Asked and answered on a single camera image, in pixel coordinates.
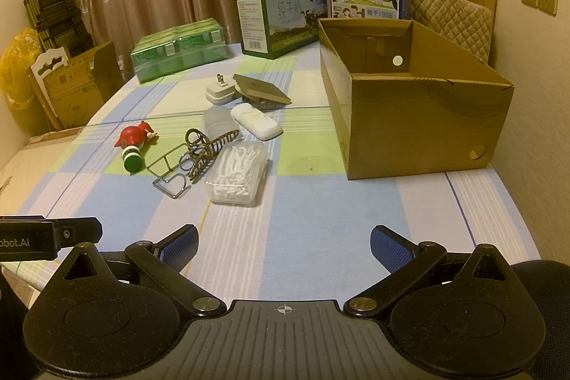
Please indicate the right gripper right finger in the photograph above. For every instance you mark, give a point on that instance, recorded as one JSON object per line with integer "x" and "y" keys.
{"x": 395, "y": 252}

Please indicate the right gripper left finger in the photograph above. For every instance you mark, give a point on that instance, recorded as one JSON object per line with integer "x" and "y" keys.
{"x": 171, "y": 254}

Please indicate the bronze metal wire rack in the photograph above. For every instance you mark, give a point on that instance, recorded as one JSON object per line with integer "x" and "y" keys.
{"x": 201, "y": 151}

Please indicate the clear box of floss picks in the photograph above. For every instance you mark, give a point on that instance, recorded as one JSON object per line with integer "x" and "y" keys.
{"x": 237, "y": 172}

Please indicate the red green toy figure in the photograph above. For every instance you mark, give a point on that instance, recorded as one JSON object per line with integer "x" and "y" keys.
{"x": 131, "y": 141}

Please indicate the checkered bed sheet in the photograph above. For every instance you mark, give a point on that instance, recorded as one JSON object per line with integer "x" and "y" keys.
{"x": 307, "y": 235}

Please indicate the clear small plastic cup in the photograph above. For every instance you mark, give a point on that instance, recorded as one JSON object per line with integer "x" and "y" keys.
{"x": 218, "y": 121}

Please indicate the cardboard boxes on floor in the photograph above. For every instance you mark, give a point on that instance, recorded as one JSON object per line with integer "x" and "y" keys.
{"x": 72, "y": 90}

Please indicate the open brown cardboard box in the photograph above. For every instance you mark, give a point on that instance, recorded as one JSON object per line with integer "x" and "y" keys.
{"x": 406, "y": 101}

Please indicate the white oblong plastic case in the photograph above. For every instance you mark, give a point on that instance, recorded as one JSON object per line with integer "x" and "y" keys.
{"x": 256, "y": 122}

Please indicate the yellow plastic bag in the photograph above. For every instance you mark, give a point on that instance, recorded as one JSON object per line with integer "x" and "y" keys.
{"x": 18, "y": 56}

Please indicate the white square plug adapter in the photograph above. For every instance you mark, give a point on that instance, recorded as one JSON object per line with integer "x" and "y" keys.
{"x": 222, "y": 90}

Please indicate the beige flat square panel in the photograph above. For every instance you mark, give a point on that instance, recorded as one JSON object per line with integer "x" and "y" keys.
{"x": 259, "y": 90}

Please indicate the green tissue multipack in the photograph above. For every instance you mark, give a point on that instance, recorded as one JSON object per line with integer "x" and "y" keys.
{"x": 178, "y": 48}

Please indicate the quilted beige chair cushion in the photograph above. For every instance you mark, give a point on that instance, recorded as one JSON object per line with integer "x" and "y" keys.
{"x": 467, "y": 24}

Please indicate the green white milk carton box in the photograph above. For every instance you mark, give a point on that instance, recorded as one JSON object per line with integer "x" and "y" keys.
{"x": 272, "y": 28}

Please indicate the silver wire holder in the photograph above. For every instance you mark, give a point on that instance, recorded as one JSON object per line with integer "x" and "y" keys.
{"x": 170, "y": 172}

